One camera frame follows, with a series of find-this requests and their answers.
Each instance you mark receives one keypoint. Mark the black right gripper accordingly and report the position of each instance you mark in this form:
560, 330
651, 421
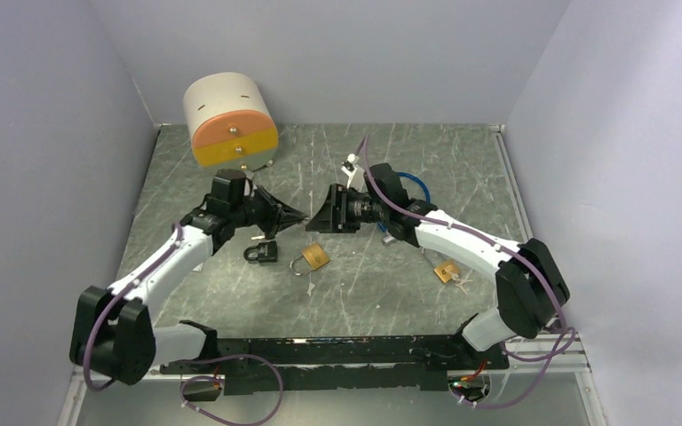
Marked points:
331, 218

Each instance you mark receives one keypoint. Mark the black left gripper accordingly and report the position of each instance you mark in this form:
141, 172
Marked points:
276, 210

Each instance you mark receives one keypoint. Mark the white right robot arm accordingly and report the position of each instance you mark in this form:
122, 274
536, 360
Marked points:
530, 289

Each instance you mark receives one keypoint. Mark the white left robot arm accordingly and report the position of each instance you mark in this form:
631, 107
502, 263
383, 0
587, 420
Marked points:
114, 339

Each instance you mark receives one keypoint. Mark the black padlock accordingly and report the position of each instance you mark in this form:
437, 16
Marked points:
263, 253

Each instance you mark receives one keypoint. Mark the beige cylinder drawer box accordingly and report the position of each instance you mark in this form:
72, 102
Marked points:
229, 124

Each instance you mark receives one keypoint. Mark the long shackle brass padlock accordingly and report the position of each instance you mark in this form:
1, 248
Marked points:
445, 269

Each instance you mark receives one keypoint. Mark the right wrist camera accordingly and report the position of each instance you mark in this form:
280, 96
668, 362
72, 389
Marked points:
353, 164

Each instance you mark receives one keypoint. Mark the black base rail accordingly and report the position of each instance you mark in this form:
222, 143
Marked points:
427, 362

